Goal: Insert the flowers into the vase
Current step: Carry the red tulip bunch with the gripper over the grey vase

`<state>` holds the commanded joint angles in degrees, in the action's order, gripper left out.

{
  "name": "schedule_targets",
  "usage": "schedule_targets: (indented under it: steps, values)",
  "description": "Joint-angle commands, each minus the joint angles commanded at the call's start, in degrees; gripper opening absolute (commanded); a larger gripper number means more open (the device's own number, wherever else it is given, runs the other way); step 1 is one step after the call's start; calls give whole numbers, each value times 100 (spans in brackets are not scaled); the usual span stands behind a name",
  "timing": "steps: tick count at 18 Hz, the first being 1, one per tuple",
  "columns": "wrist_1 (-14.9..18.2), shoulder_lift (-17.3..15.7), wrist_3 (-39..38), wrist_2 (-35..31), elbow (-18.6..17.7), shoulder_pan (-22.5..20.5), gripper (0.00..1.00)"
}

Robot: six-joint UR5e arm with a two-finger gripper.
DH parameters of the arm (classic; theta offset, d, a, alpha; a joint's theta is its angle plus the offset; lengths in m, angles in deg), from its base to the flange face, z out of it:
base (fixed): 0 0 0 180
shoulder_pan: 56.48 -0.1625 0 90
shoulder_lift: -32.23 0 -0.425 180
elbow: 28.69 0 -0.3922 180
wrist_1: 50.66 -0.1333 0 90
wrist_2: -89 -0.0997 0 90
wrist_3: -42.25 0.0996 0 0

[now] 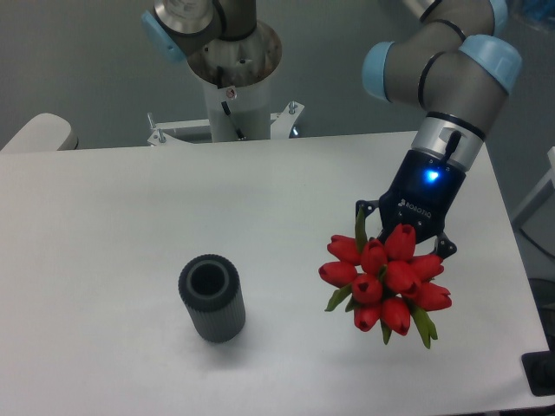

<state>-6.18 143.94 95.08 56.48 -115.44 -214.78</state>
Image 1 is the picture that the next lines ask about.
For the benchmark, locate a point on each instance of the white furniture leg right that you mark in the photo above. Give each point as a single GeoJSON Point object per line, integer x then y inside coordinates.
{"type": "Point", "coordinates": [537, 196]}

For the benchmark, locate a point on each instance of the beige chair back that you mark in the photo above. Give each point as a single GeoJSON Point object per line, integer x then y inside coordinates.
{"type": "Point", "coordinates": [43, 133]}

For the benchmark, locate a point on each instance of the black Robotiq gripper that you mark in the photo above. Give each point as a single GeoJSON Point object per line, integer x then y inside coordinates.
{"type": "Point", "coordinates": [420, 195]}

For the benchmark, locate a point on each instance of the black device at table edge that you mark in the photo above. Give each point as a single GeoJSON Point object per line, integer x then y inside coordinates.
{"type": "Point", "coordinates": [539, 369]}

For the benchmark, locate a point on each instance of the red tulip bouquet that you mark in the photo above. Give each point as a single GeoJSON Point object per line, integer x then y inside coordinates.
{"type": "Point", "coordinates": [384, 283]}

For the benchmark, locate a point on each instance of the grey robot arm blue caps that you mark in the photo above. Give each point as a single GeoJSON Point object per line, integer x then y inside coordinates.
{"type": "Point", "coordinates": [455, 67]}

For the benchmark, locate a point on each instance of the white metal base frame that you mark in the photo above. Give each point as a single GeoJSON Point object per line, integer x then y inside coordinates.
{"type": "Point", "coordinates": [279, 126]}

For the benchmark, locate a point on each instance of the dark grey ribbed vase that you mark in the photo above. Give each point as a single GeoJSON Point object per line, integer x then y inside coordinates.
{"type": "Point", "coordinates": [210, 288]}

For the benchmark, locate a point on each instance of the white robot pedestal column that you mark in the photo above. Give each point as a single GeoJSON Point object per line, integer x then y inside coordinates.
{"type": "Point", "coordinates": [236, 76]}

